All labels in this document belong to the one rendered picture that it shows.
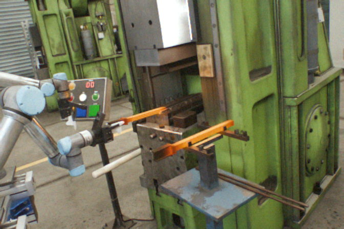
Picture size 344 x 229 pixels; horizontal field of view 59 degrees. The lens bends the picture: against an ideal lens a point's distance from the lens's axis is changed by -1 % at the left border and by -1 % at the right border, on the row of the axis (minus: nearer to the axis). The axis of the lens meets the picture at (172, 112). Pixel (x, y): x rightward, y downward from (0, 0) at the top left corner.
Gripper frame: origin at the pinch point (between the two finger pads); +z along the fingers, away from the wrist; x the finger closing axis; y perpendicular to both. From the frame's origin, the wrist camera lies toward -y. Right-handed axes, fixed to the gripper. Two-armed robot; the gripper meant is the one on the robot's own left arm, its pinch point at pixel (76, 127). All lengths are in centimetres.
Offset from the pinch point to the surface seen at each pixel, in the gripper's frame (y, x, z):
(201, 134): -50, 84, -8
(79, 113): -4.1, -8.6, -6.3
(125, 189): -31, -71, 94
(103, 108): -19.3, 1.0, -8.4
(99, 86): -20.8, -7.4, -21.5
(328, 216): -153, 56, 94
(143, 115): -36, 37, -8
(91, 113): -11.7, -1.9, -5.7
